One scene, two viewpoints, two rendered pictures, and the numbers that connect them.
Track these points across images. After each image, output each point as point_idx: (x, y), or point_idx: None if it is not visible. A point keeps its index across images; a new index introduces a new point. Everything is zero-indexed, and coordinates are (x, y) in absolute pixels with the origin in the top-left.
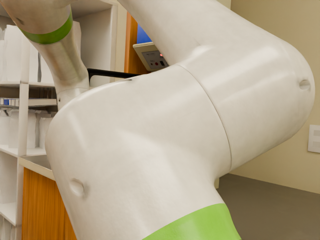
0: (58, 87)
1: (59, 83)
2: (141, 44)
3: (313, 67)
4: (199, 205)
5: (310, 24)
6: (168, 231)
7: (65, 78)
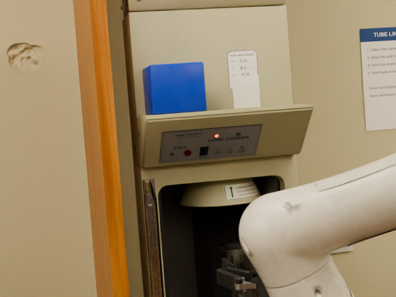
0: (308, 264)
1: (321, 253)
2: (175, 116)
3: (317, 122)
4: None
5: (304, 52)
6: None
7: (358, 241)
